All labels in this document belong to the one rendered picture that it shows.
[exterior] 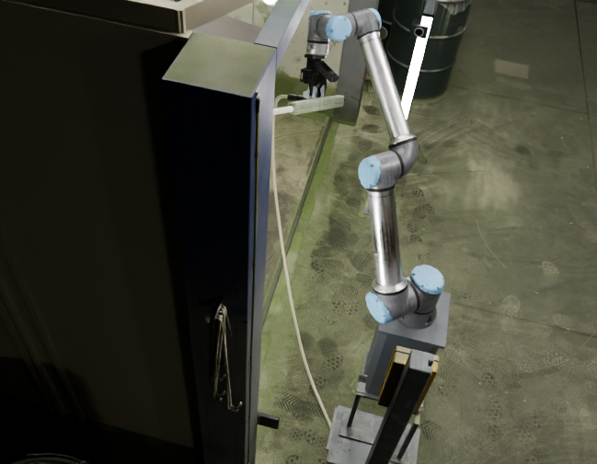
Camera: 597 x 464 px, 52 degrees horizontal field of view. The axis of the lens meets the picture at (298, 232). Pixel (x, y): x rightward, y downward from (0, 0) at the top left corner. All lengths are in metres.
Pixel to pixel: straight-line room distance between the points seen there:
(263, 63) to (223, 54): 0.08
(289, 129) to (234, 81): 3.46
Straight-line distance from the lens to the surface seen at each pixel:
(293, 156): 4.43
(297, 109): 2.47
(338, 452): 2.38
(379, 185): 2.40
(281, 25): 1.39
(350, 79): 4.59
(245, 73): 1.24
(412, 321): 2.85
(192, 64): 1.26
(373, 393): 3.35
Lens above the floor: 2.98
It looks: 48 degrees down
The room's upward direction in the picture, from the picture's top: 6 degrees clockwise
